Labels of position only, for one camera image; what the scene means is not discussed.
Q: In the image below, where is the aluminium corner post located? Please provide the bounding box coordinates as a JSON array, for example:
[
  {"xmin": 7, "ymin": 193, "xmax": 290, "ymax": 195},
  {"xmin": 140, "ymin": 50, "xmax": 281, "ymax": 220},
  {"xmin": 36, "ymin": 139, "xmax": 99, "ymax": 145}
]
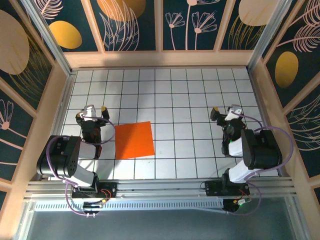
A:
[
  {"xmin": 246, "ymin": 0, "xmax": 293, "ymax": 73},
  {"xmin": 21, "ymin": 0, "xmax": 74, "ymax": 76}
]

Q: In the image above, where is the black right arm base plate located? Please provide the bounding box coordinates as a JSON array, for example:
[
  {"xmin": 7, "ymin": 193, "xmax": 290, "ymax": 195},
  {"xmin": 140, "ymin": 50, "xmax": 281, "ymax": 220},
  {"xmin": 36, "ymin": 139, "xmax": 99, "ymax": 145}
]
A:
[{"xmin": 204, "ymin": 179, "xmax": 251, "ymax": 197}]

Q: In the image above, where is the black round controller housing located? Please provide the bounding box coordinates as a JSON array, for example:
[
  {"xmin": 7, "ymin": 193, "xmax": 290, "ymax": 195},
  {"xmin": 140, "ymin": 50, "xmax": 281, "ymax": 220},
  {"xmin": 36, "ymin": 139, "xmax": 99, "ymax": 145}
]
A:
[{"xmin": 222, "ymin": 199, "xmax": 247, "ymax": 215}]

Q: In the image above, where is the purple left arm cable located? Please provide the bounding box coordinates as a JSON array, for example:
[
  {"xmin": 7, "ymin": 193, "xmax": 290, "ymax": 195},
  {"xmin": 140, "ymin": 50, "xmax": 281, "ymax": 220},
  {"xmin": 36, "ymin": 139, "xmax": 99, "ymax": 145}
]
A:
[{"xmin": 47, "ymin": 114, "xmax": 116, "ymax": 217}]

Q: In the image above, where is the orange square paper sheet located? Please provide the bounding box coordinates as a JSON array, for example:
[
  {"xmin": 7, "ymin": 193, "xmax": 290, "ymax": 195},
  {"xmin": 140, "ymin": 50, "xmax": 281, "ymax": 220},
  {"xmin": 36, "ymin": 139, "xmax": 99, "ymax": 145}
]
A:
[{"xmin": 114, "ymin": 121, "xmax": 156, "ymax": 160}]

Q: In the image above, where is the aluminium mounting rail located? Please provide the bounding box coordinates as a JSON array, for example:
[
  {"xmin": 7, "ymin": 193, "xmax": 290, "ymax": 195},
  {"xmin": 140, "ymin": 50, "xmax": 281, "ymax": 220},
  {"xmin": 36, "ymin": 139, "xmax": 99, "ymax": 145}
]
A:
[{"xmin": 23, "ymin": 176, "xmax": 299, "ymax": 201}]

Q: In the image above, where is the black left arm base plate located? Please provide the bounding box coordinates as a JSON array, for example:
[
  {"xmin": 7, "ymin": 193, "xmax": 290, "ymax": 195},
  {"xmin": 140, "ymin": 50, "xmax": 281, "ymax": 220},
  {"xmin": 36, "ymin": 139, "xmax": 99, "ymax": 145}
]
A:
[{"xmin": 71, "ymin": 181, "xmax": 118, "ymax": 200}]

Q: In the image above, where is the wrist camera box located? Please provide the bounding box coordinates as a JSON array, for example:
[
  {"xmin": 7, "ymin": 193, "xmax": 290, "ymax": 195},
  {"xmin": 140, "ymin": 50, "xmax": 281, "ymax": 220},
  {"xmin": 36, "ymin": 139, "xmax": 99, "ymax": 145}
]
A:
[
  {"xmin": 81, "ymin": 104, "xmax": 99, "ymax": 123},
  {"xmin": 226, "ymin": 104, "xmax": 243, "ymax": 121}
]

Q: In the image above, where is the black controller box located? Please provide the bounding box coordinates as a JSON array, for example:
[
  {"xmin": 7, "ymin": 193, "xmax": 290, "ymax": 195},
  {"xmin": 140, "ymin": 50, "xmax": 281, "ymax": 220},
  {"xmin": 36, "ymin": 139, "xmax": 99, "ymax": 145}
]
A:
[{"xmin": 83, "ymin": 201, "xmax": 103, "ymax": 213}]

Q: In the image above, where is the aluminium side rail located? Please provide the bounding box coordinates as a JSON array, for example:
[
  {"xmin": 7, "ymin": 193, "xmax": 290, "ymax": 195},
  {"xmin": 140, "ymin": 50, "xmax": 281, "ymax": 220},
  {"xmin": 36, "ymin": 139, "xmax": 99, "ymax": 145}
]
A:
[
  {"xmin": 247, "ymin": 67, "xmax": 293, "ymax": 178},
  {"xmin": 39, "ymin": 71, "xmax": 76, "ymax": 181}
]

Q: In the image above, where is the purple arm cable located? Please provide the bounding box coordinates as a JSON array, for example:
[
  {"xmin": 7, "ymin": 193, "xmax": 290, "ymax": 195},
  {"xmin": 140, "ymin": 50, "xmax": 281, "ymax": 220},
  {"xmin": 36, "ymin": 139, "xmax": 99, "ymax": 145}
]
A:
[
  {"xmin": 47, "ymin": 114, "xmax": 116, "ymax": 217},
  {"xmin": 226, "ymin": 111, "xmax": 293, "ymax": 216}
]

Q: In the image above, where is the slotted grey cable duct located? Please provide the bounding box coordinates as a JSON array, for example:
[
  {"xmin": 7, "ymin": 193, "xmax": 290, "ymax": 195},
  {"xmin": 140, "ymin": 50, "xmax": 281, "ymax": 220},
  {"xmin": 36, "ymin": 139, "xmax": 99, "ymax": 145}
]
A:
[{"xmin": 33, "ymin": 198, "xmax": 227, "ymax": 213}]

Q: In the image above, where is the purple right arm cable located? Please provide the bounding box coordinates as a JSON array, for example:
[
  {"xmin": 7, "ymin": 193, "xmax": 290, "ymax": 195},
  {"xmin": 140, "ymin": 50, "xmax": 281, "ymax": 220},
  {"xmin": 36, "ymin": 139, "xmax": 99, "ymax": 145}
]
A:
[{"xmin": 226, "ymin": 111, "xmax": 293, "ymax": 216}]

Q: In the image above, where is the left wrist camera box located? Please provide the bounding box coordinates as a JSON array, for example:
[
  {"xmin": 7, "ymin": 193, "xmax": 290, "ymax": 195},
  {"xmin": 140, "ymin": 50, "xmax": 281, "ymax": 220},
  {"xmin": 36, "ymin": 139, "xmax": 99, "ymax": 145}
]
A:
[{"xmin": 81, "ymin": 104, "xmax": 99, "ymax": 123}]

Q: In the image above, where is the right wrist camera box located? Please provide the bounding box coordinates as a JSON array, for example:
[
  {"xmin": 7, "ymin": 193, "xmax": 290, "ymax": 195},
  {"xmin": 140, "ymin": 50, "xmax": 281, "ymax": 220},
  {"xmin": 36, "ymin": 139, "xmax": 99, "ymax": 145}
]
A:
[{"xmin": 226, "ymin": 104, "xmax": 243, "ymax": 121}]

